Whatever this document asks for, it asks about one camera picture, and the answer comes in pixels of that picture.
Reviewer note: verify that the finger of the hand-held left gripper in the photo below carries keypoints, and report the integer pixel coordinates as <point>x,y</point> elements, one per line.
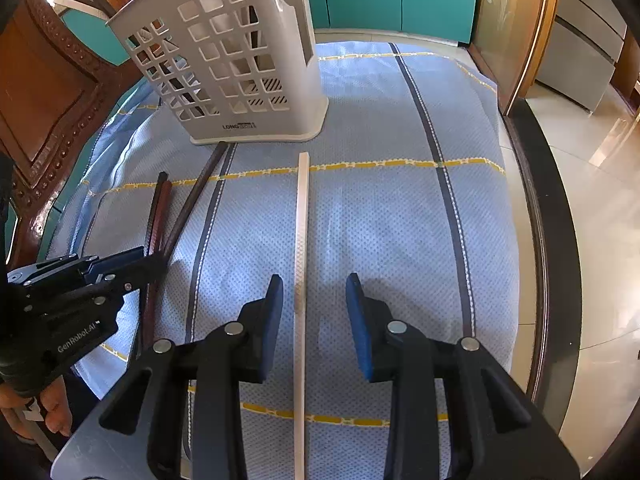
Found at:
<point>145,270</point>
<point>120,260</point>

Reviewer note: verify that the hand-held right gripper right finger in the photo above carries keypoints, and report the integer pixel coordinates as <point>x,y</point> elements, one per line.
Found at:
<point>357,320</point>

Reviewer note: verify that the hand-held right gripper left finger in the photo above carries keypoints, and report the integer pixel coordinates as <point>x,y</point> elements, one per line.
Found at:
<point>272,310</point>

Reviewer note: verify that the reddish brown chopstick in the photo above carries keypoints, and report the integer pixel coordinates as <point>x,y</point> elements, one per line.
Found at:
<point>159,230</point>

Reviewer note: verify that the black chopstick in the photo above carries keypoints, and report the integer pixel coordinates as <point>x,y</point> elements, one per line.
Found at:
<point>155,210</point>

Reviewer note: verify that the dark brown chopstick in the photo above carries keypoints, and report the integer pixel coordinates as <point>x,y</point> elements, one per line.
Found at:
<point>197,195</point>

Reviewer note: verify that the white plastic utensil holder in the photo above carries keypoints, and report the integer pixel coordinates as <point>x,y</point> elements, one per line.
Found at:
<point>306,110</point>

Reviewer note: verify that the person's left hand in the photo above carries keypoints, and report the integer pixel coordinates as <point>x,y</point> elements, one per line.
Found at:
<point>57,410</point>

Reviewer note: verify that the blue plaid cloth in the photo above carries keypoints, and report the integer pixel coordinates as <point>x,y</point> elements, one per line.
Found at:
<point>375,235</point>

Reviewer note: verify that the carved wooden chair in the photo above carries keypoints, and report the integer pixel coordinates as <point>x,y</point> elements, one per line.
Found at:
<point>50,100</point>

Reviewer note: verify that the dark round table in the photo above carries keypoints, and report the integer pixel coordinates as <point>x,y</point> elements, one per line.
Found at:
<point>550,240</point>

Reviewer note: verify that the wooden framed glass door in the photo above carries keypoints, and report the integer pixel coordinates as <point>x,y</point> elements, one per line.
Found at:
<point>505,20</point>

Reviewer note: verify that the grey refrigerator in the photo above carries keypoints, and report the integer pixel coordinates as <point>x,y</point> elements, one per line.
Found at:
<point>575,50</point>

